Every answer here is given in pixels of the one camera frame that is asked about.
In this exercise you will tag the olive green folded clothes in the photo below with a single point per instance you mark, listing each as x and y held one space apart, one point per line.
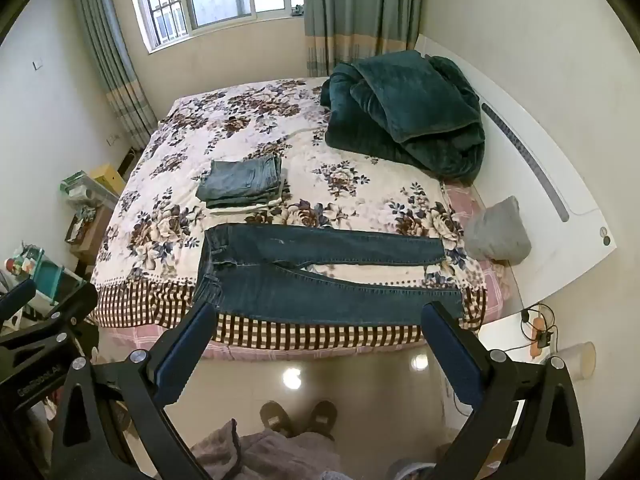
240 180

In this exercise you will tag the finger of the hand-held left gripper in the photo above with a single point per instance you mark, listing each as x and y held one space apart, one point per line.
60 317
17 297

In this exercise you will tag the white bed headboard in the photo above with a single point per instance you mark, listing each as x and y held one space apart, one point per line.
545 240

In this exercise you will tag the orange power strip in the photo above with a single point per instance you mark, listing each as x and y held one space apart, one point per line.
541 337

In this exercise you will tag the yellow cardboard box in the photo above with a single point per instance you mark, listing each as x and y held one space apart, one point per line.
107 174

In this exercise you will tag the brown slipper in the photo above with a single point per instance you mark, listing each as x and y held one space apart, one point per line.
321 419
277 417

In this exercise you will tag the person's grey-purple robe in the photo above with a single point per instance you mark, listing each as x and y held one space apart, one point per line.
280 455

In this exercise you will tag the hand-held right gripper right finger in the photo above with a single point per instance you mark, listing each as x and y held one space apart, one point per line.
452 357

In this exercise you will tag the white nightstand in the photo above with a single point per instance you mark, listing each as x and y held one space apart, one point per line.
505 332

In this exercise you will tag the green and white box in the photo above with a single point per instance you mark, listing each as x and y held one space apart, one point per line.
75 184

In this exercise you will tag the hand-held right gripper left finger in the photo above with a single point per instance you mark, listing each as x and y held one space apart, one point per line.
184 352

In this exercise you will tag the grey-green curtain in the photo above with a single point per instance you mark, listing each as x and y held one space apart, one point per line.
360 15
112 55

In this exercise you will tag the dark blue jeans pants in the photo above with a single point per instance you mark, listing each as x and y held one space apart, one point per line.
300 290

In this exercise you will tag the dark green plush blanket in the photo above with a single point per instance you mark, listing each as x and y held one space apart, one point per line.
405 110

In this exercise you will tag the brown wooden cabinet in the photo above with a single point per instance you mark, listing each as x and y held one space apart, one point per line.
90 232

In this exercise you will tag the white plastic cup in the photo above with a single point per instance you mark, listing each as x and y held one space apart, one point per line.
572 360

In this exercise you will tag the floral bed sheet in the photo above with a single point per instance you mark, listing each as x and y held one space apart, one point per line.
210 125

